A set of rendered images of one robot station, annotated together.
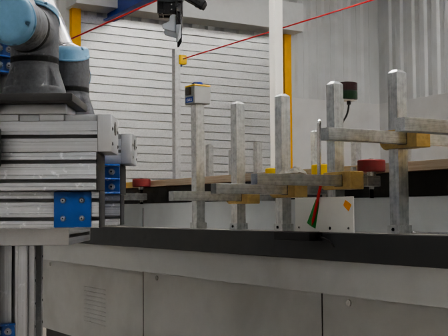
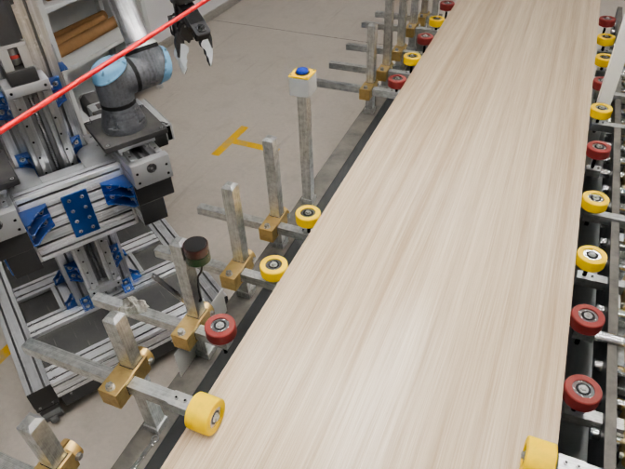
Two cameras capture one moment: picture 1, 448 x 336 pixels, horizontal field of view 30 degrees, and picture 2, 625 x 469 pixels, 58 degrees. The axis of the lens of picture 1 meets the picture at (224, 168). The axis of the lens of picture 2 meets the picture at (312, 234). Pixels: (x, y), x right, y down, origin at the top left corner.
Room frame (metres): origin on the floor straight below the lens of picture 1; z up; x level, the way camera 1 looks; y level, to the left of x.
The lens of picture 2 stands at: (2.11, -1.36, 2.01)
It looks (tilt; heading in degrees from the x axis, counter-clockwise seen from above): 41 degrees down; 57
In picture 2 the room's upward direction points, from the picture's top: 3 degrees counter-clockwise
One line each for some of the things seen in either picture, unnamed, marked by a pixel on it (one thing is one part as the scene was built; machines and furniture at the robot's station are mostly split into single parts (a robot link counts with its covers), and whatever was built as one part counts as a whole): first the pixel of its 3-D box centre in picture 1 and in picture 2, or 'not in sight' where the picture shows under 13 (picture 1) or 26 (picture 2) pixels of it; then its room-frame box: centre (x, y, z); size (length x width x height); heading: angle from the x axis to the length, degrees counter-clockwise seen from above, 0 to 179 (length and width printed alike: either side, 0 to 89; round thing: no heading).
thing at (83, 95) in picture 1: (69, 105); (121, 112); (2.52, 0.47, 1.09); 0.15 x 0.15 x 0.10
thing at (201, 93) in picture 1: (197, 96); (302, 83); (3.03, 0.09, 1.18); 0.07 x 0.07 x 0.08; 33
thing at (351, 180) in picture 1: (341, 181); (194, 325); (2.38, -0.33, 0.85); 0.14 x 0.06 x 0.05; 33
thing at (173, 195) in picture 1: (229, 197); (255, 222); (2.74, -0.01, 0.81); 0.44 x 0.03 x 0.04; 123
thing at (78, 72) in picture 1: (69, 67); (113, 79); (2.53, 0.47, 1.21); 0.13 x 0.12 x 0.14; 8
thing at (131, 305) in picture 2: (294, 169); (132, 304); (2.26, -0.19, 0.87); 0.09 x 0.07 x 0.02; 123
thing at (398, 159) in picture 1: (398, 161); (139, 381); (2.18, -0.46, 0.89); 0.04 x 0.04 x 0.48; 33
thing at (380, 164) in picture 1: (371, 178); (222, 338); (2.42, -0.43, 0.85); 0.08 x 0.08 x 0.11
